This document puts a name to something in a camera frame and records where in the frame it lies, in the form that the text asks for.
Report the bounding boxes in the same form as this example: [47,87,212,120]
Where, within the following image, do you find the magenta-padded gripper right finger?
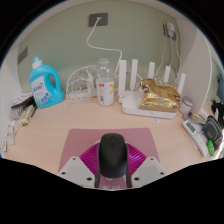
[125,143,167,189]

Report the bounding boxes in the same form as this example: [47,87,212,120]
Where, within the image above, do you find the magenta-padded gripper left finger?
[57,142,101,189]

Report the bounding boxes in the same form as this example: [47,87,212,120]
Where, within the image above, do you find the black computer mouse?
[97,132,129,179]

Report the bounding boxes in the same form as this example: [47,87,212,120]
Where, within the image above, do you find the pink mouse pad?
[58,127,160,191]

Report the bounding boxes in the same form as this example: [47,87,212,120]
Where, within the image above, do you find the white router with antennas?
[117,59,187,120]

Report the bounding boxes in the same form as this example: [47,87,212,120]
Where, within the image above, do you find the small green packet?
[206,139,216,157]

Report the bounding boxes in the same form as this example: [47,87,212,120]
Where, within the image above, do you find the gold snack bag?
[138,78,182,113]

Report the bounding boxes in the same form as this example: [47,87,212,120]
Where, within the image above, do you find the small white jar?
[178,96,194,116]

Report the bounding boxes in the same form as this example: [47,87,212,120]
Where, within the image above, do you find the white power strip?
[66,90,98,101]

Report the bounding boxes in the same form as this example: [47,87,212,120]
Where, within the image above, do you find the black pouch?
[202,115,224,148]

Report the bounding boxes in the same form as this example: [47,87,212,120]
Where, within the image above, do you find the clear plastic bottle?
[95,58,115,107]

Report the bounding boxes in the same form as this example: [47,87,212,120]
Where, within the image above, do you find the stack of dark flat packets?
[10,92,34,110]

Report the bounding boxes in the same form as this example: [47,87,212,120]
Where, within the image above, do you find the blue detergent bottle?
[28,55,65,109]

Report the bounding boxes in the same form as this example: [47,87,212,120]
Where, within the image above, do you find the coiled white cables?
[65,64,100,101]

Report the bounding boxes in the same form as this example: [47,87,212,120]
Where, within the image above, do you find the grey wall plate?
[17,46,29,65]

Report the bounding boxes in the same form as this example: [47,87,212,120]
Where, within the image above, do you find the white wall socket cable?
[86,16,124,78]

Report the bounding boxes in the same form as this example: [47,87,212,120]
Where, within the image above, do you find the wall socket with charger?
[162,21,178,42]

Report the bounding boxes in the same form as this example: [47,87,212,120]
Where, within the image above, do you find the grey wall socket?
[88,12,109,28]

